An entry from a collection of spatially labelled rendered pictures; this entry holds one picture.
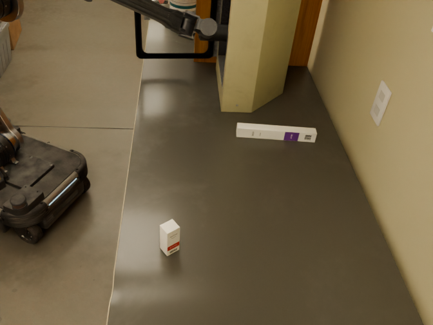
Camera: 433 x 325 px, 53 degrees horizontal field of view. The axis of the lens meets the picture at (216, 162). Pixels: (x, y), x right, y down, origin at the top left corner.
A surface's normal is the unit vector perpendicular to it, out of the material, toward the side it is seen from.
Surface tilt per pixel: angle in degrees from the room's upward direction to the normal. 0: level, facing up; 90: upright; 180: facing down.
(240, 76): 90
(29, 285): 0
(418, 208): 90
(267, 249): 0
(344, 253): 0
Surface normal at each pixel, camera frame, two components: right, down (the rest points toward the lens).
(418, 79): -0.99, -0.02
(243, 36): 0.06, 0.65
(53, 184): 0.07, -0.76
